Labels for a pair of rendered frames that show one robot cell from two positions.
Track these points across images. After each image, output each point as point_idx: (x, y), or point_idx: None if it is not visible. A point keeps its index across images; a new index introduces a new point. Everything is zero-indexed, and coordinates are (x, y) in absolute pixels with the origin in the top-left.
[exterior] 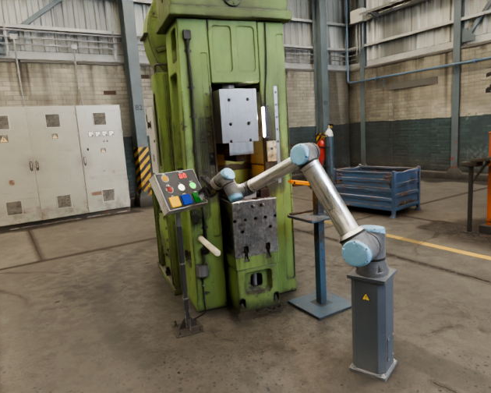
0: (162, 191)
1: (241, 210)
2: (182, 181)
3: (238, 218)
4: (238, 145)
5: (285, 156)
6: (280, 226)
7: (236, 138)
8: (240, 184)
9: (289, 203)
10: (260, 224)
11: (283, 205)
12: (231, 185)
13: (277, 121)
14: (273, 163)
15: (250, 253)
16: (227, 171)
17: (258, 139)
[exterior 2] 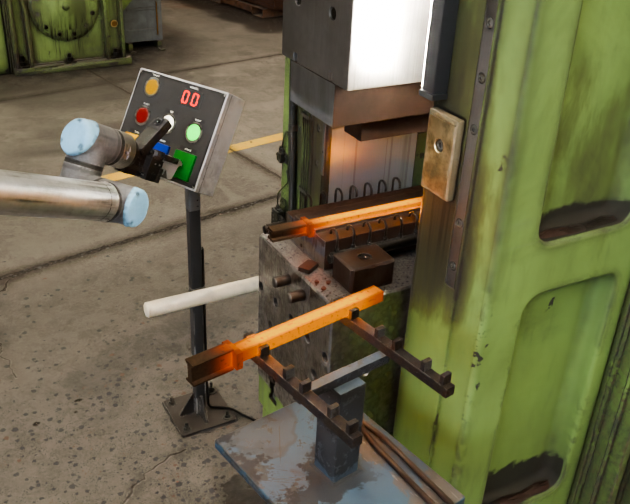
0: (127, 111)
1: (270, 270)
2: (181, 111)
3: (265, 284)
4: (307, 79)
5: (488, 205)
6: (423, 418)
7: (304, 53)
8: (95, 180)
9: (464, 378)
10: (297, 347)
11: (443, 367)
12: (62, 166)
13: (490, 43)
14: (445, 205)
15: (277, 391)
16: (70, 129)
17: (346, 84)
